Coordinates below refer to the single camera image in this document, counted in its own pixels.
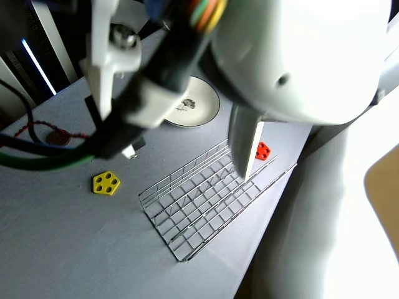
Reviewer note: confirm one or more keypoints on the white plate, tree print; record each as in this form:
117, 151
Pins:
201, 104

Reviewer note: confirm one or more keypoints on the red pentagon block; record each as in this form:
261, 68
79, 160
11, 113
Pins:
263, 151

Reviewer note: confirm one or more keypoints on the yellow pentagon block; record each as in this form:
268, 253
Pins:
106, 184

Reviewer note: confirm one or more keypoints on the brown round disc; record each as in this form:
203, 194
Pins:
57, 138

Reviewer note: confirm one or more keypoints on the white backdrop sheet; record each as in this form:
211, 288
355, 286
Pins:
327, 218

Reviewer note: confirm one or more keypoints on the bright light strip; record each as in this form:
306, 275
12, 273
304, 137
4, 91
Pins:
39, 67

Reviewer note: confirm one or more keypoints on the beige board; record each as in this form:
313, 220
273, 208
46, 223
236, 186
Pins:
385, 202

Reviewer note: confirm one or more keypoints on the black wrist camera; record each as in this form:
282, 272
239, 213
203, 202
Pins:
118, 140

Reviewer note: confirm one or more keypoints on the white frame post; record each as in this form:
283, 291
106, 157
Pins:
59, 40

